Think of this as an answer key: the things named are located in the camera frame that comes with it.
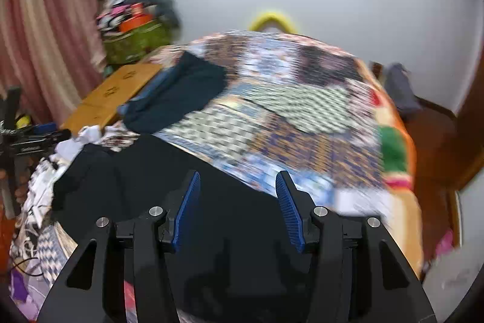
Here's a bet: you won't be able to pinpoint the yellow foam arch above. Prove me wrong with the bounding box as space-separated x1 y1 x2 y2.
247 9 300 33

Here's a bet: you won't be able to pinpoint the black pants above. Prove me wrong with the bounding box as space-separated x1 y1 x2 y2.
51 134 320 313

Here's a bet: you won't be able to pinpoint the blue garment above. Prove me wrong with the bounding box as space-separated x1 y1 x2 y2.
117 68 175 116

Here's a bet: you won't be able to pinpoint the zigzag patterned cloth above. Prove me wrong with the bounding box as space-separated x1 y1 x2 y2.
37 225 81 288

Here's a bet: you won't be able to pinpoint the pile of mixed clothes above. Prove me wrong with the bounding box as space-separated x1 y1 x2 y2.
96 0 134 33

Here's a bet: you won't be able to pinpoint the white cloth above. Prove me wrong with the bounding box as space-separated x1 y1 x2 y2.
56 125 103 162

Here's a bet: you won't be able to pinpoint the wooden wardrobe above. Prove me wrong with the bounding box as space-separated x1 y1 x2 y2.
452 51 484 192

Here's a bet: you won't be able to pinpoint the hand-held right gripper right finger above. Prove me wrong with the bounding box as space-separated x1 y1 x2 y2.
275 170 438 323

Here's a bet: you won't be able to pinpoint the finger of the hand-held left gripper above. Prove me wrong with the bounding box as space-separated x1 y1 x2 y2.
23 122 72 144

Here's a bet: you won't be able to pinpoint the grey bag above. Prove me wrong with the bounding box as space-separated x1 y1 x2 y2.
383 63 421 116

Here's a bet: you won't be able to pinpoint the patchwork printed bedspread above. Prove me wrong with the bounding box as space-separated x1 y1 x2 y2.
11 30 388 323

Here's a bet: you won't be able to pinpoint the wooden lap table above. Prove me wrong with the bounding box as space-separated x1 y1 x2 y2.
60 64 164 136

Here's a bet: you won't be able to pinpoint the orange box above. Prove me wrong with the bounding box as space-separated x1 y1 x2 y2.
119 13 154 33

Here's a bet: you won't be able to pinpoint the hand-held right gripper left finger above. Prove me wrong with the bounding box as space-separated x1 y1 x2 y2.
38 170 201 323

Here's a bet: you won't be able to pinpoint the dark teal folded garment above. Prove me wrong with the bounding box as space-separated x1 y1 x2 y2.
123 51 230 134

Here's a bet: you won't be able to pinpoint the striped pink curtain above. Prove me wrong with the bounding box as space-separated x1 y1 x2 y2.
0 0 116 129

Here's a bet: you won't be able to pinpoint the green fabric storage bag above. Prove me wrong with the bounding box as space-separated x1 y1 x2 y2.
103 22 172 65

